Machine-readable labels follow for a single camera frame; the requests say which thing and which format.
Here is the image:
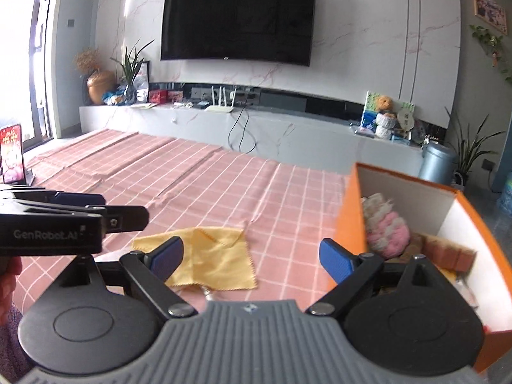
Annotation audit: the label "white wifi router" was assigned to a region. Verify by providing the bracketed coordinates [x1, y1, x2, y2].
[205, 86, 234, 114]

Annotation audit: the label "potted green plant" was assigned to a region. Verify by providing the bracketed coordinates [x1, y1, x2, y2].
[445, 108, 505, 187]
[111, 40, 154, 106]

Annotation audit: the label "white tv cabinet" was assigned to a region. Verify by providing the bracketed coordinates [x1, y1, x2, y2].
[80, 105, 423, 176]

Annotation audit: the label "black wall television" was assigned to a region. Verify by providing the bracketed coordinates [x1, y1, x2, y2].
[161, 0, 316, 66]

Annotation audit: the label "blue water bottle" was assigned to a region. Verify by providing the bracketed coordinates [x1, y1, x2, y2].
[498, 176, 512, 216]

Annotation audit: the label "smartphone on stand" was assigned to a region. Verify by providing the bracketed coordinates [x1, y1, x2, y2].
[0, 124, 33, 186]

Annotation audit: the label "hanging ivy plant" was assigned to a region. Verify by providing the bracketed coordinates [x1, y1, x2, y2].
[469, 24, 512, 84]

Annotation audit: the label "teddy bear on cups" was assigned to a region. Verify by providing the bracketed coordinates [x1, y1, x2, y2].
[375, 95, 396, 140]

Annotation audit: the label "pink checked tablecloth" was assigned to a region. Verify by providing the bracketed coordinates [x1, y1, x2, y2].
[24, 130, 345, 308]

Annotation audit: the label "grey metal bin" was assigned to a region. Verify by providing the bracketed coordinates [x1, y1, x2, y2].
[418, 142, 457, 186]

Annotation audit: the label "framed wall picture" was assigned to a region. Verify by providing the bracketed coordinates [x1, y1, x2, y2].
[473, 0, 508, 36]

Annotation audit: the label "potted green plant right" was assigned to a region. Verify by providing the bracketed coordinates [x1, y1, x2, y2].
[445, 108, 505, 187]

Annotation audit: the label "potted green plant left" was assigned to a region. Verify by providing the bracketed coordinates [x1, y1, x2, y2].
[111, 40, 154, 106]

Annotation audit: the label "orange cardboard box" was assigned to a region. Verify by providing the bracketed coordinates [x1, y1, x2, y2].
[334, 163, 511, 373]

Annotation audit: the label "yellow cloth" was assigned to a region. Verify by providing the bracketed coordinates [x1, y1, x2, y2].
[132, 227, 258, 291]

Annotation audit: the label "person's left hand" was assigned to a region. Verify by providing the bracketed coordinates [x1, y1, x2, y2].
[0, 257, 23, 325]

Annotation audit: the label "golden vase dried flowers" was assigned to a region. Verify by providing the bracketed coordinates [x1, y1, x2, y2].
[75, 48, 116, 105]

